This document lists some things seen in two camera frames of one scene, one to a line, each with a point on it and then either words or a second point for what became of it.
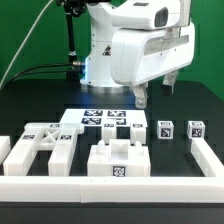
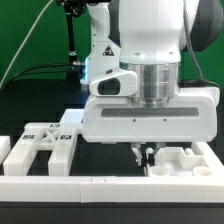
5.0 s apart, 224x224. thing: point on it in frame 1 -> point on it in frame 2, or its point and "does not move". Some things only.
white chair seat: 119,158 -> 174,162
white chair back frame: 40,136 does not move
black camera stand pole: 72,8 does not move
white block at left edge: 5,146 does not move
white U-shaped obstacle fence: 122,189 does not move
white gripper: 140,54 -> 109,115
